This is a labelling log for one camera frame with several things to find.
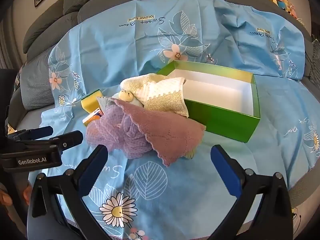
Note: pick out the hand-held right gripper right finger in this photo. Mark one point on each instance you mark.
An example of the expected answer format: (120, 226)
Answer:
(225, 170)

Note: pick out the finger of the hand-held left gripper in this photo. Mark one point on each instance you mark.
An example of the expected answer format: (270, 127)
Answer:
(66, 140)
(37, 131)

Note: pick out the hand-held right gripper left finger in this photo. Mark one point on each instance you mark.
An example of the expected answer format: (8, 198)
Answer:
(93, 165)

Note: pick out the orange and blue tissue pack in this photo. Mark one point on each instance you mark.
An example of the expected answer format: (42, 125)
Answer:
(91, 118)

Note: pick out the yellow-green cloth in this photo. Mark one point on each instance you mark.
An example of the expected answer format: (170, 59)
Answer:
(190, 155)

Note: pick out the purple mesh bath pouf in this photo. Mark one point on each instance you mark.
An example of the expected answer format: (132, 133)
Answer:
(112, 127)

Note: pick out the yellow sponge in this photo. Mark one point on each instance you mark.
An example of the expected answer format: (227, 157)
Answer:
(91, 102)

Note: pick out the green cardboard box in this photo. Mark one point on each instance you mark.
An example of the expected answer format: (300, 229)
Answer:
(225, 120)

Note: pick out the sage green cloth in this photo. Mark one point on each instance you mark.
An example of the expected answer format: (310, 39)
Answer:
(103, 102)

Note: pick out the pink cloth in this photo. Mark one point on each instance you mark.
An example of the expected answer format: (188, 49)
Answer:
(162, 135)

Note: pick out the light blue elephant plush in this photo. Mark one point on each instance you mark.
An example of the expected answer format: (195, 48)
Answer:
(125, 95)

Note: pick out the white and beige knitted cloth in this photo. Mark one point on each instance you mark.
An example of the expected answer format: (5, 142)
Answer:
(162, 92)

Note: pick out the person's left hand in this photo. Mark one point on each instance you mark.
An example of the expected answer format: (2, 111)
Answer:
(5, 197)

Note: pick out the grey striped pillow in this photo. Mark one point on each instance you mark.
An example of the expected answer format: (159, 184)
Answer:
(37, 80)

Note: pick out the cartoon printed mat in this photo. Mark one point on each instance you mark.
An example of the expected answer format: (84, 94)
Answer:
(298, 215)

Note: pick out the light blue floral sheet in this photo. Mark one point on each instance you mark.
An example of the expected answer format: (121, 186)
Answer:
(150, 42)

